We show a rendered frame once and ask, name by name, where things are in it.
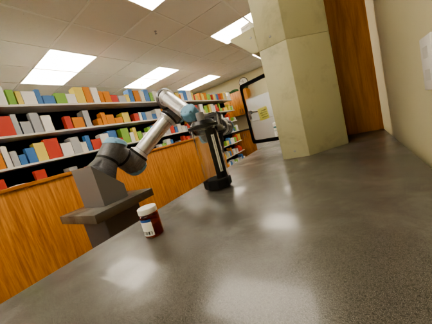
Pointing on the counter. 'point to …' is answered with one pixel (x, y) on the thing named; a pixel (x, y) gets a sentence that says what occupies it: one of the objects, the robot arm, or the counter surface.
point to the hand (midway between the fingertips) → (204, 132)
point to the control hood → (247, 42)
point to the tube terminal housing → (299, 74)
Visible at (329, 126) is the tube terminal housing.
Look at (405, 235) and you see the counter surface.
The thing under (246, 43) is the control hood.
